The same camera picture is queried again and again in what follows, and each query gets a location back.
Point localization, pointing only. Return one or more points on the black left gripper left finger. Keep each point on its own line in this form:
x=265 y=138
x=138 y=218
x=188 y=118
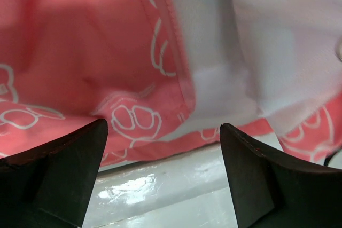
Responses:
x=51 y=185

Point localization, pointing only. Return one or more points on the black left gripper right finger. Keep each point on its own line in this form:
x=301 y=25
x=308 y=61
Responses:
x=270 y=188

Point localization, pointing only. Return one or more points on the pink hooded jacket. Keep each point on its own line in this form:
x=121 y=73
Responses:
x=165 y=74

